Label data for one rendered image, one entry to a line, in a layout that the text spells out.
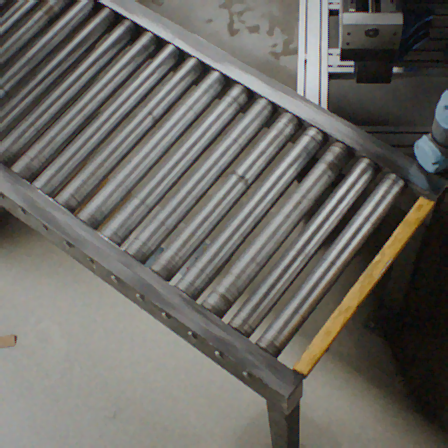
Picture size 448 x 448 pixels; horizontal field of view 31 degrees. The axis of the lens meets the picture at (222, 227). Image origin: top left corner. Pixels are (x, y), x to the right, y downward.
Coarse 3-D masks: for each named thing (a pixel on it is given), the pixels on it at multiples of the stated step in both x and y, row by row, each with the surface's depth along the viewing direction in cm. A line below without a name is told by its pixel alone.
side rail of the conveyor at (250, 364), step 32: (0, 192) 171; (32, 192) 169; (32, 224) 175; (64, 224) 165; (96, 256) 161; (128, 256) 161; (128, 288) 161; (160, 288) 157; (160, 320) 165; (192, 320) 154; (224, 352) 150; (256, 352) 150; (256, 384) 152; (288, 384) 147
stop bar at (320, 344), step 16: (416, 208) 158; (432, 208) 159; (416, 224) 157; (400, 240) 155; (384, 256) 154; (368, 272) 153; (384, 272) 154; (352, 288) 152; (368, 288) 151; (352, 304) 150; (336, 320) 149; (320, 336) 148; (336, 336) 149; (304, 352) 147; (320, 352) 147; (304, 368) 146
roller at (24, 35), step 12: (48, 0) 193; (60, 0) 193; (72, 0) 195; (36, 12) 191; (48, 12) 192; (60, 12) 194; (24, 24) 190; (36, 24) 190; (48, 24) 192; (12, 36) 189; (24, 36) 189; (36, 36) 191; (0, 48) 187; (12, 48) 188; (24, 48) 190; (0, 60) 187; (12, 60) 189; (0, 72) 188
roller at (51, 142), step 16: (144, 32) 187; (128, 48) 185; (144, 48) 184; (112, 64) 184; (128, 64) 183; (112, 80) 181; (96, 96) 179; (112, 96) 183; (80, 112) 178; (96, 112) 181; (64, 128) 176; (80, 128) 179; (48, 144) 174; (64, 144) 177; (32, 160) 173; (48, 160) 175; (32, 176) 174
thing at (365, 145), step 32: (96, 0) 192; (128, 0) 191; (160, 32) 185; (224, 64) 180; (256, 96) 177; (288, 96) 175; (320, 128) 170; (352, 128) 170; (352, 160) 172; (384, 160) 166; (416, 192) 165
